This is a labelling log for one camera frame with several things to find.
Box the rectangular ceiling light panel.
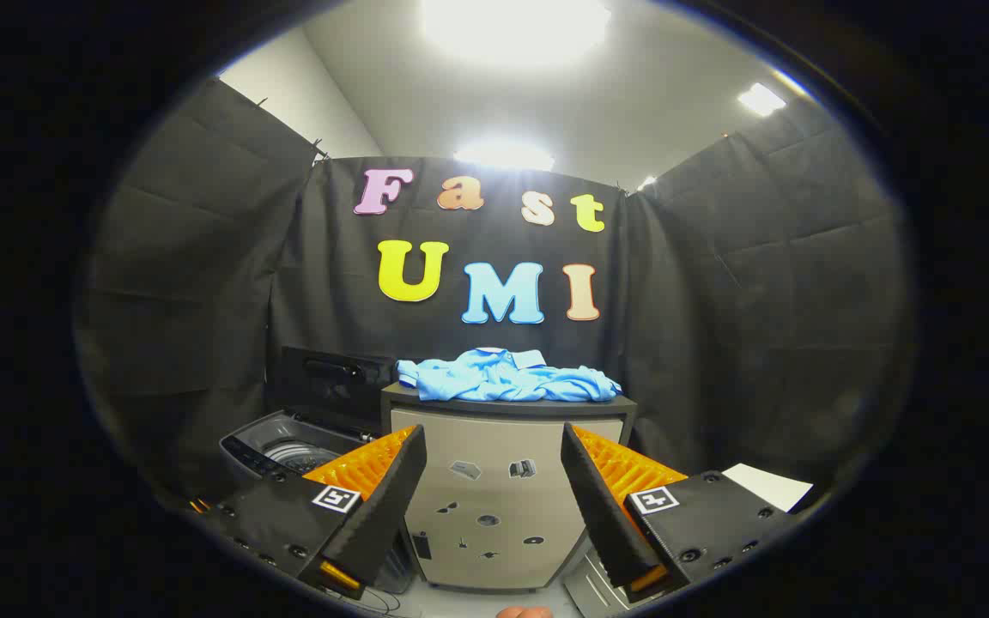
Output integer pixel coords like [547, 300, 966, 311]
[737, 82, 789, 118]

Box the beige cabinet with dark top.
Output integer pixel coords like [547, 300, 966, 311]
[380, 382, 639, 593]

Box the black backdrop cloth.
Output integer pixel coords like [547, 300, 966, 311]
[74, 76, 916, 507]

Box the grey top-load washing machine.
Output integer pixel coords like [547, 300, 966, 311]
[218, 409, 418, 595]

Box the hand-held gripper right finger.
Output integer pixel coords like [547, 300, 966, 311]
[560, 422, 804, 606]

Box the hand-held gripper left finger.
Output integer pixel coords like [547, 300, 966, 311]
[194, 423, 428, 602]

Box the white paper sheet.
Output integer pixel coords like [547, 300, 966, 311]
[722, 463, 815, 513]

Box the light blue polo shirt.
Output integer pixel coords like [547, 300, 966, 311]
[396, 347, 624, 404]

